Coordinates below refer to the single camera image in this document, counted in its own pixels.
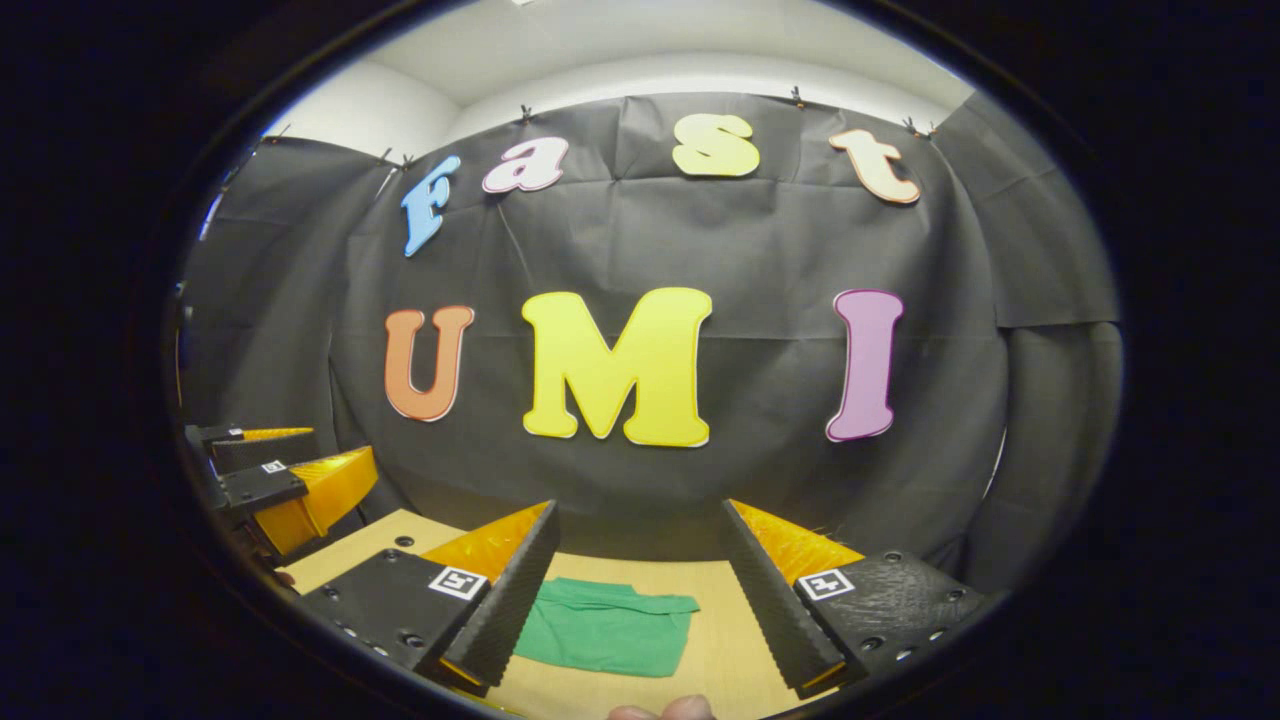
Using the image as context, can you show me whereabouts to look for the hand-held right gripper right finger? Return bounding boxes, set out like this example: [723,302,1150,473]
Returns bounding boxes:
[722,498,986,699]

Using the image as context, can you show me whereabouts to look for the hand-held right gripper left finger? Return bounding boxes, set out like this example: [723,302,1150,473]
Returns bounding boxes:
[298,500,561,696]

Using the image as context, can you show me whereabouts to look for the green polo T-shirt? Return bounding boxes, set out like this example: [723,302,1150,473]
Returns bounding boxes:
[513,577,701,679]

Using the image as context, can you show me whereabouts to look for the black backdrop cloth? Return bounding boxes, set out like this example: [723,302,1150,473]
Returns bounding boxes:
[175,90,1123,596]

